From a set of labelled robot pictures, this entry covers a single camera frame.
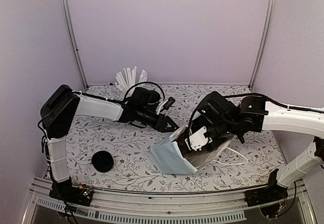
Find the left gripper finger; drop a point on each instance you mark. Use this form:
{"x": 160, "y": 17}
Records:
{"x": 170, "y": 124}
{"x": 168, "y": 129}

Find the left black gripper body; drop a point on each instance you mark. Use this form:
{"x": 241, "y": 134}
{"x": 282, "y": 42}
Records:
{"x": 157, "y": 126}

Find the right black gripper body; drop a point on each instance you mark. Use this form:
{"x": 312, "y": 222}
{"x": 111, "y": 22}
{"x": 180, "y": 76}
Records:
{"x": 221, "y": 133}

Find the light blue paper bag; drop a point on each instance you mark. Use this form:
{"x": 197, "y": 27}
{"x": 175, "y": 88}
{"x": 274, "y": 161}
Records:
{"x": 172, "y": 156}

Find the stack of black lids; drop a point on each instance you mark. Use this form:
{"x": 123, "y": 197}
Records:
{"x": 102, "y": 161}

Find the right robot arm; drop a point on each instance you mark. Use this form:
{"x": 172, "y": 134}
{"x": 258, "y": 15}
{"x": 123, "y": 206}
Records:
{"x": 219, "y": 119}

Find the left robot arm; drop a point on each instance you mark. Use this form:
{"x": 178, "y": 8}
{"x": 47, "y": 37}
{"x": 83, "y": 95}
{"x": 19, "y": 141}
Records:
{"x": 145, "y": 106}

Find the bundle of wrapped straws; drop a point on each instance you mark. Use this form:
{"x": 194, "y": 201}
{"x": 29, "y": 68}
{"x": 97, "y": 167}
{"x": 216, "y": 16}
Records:
{"x": 129, "y": 77}

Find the floral table mat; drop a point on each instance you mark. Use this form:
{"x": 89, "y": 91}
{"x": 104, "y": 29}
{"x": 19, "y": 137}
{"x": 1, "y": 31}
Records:
{"x": 134, "y": 171}

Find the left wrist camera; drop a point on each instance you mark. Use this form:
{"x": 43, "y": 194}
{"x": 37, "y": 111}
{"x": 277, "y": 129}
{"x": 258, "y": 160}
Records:
{"x": 165, "y": 105}

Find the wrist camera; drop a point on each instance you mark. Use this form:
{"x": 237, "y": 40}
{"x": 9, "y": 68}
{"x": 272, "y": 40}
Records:
{"x": 165, "y": 105}
{"x": 198, "y": 139}

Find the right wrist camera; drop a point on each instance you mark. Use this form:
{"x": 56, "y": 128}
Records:
{"x": 198, "y": 139}

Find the front aluminium rail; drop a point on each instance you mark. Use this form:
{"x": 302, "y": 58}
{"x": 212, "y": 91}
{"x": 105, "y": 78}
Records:
{"x": 112, "y": 206}

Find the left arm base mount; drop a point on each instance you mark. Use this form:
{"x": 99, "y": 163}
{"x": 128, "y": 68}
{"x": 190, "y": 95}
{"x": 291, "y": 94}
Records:
{"x": 80, "y": 195}

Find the right aluminium frame post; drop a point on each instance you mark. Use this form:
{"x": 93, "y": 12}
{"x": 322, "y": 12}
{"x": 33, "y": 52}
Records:
{"x": 262, "y": 45}

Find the aluminium frame post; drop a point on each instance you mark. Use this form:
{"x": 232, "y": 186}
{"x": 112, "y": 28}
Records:
{"x": 73, "y": 42}
{"x": 262, "y": 45}

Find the left aluminium frame post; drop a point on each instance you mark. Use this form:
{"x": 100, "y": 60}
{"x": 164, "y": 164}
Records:
{"x": 73, "y": 42}

